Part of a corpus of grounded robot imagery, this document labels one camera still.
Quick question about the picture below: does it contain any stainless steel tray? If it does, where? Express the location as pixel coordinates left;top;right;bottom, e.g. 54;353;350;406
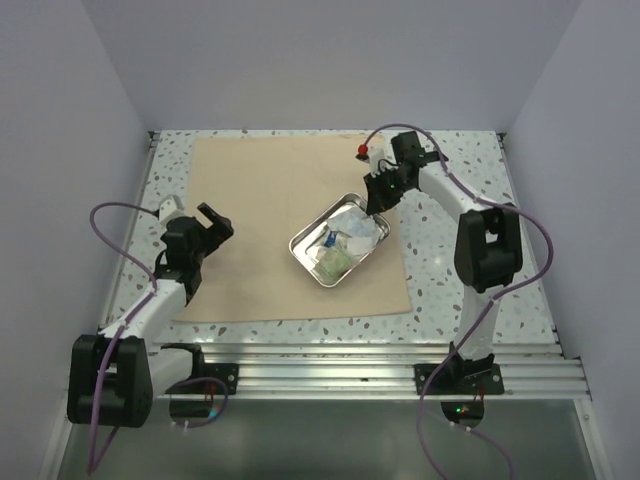
289;193;391;288

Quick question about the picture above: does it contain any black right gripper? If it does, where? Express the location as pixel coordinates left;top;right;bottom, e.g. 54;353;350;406
365;166;414;215

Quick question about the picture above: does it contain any beige cloth mat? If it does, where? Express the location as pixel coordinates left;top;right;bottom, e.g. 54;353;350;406
178;134;412;323

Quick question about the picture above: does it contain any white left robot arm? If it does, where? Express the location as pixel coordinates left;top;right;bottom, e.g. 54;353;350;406
67;196;234;428

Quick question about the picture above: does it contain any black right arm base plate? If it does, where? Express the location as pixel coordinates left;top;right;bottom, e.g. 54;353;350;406
413;363;506;396

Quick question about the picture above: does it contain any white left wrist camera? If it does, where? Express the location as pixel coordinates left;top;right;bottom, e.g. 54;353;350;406
158;195;184;224

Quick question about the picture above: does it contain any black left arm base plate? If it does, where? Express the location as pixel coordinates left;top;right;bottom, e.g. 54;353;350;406
203;363;240;395

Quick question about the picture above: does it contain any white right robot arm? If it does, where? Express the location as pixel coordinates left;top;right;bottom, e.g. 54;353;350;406
356;131;523;393

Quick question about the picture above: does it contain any green yellow packet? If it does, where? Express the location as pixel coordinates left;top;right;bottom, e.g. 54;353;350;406
316;250;352;281

